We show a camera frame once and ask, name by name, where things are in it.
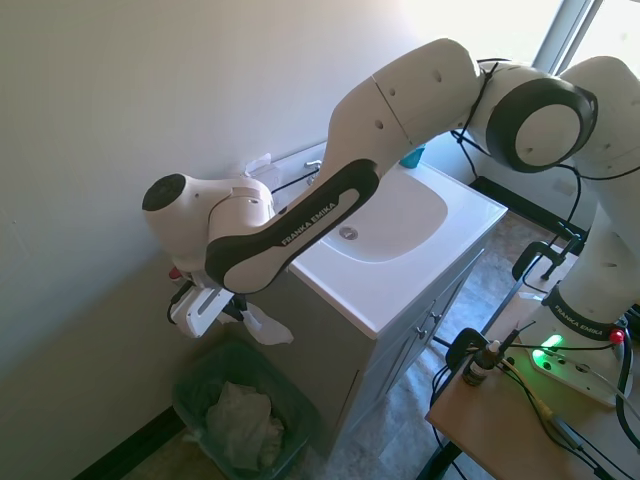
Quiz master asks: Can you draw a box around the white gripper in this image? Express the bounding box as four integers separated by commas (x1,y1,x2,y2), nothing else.
187,284,250,332

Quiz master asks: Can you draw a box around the white tissue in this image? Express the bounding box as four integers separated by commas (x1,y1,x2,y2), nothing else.
243,305,295,347

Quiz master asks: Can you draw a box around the dark green trash bin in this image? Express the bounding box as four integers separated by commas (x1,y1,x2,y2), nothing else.
172,339,321,480

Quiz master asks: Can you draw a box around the crumpled tissues pile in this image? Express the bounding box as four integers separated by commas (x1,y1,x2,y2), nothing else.
205,380,287,471

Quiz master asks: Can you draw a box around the grey vanity cabinet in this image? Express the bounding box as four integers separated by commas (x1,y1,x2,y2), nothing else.
269,249,489,459

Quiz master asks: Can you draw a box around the white sink countertop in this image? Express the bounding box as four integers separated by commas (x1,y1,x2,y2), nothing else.
249,142,510,341

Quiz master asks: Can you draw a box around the dark metal C-clamp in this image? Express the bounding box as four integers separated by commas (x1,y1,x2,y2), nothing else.
510,232,587,294
444,327,494,374

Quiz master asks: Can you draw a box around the teal round jar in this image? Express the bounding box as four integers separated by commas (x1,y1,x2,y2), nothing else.
399,142,427,171

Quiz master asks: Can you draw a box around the brown dropper bottle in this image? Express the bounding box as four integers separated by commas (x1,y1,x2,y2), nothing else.
462,339,504,387

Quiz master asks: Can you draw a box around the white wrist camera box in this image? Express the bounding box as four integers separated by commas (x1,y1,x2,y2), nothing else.
168,298,204,340

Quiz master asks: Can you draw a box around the yellow cable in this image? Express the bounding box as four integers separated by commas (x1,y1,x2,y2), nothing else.
499,359,556,426

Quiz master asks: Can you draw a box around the white window frame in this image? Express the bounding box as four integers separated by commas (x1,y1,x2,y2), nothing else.
532,0,640,76

